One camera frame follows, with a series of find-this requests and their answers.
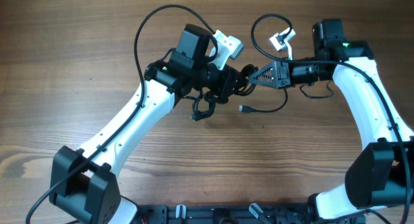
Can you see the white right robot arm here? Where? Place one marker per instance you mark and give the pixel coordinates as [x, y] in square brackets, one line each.
[382, 175]

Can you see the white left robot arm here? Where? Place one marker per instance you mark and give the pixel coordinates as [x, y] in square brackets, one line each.
[84, 181]

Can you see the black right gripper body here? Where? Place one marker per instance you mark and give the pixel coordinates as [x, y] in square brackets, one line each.
[290, 74]

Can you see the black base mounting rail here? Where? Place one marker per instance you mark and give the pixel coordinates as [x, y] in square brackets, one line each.
[279, 214]

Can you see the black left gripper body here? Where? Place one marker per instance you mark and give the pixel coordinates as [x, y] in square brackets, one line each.
[219, 81]

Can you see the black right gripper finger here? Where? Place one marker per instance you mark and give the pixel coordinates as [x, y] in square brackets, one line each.
[266, 79]
[268, 71]

